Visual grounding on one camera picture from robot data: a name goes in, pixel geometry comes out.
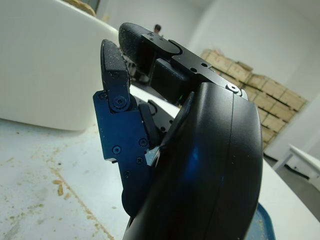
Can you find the blue rectangular tray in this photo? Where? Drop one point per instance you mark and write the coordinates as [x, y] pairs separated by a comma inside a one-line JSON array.
[[266, 225]]

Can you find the distant person in dark top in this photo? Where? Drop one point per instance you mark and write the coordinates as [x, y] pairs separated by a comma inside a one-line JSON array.
[[157, 29]]

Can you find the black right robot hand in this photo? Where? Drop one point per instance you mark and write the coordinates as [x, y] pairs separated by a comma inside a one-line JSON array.
[[205, 162]]

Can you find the white metal-framed table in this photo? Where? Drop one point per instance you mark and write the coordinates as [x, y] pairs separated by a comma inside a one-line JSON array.
[[302, 162]]

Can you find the white two-slot toaster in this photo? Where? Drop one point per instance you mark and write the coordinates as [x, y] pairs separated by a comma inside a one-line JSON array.
[[50, 75]]

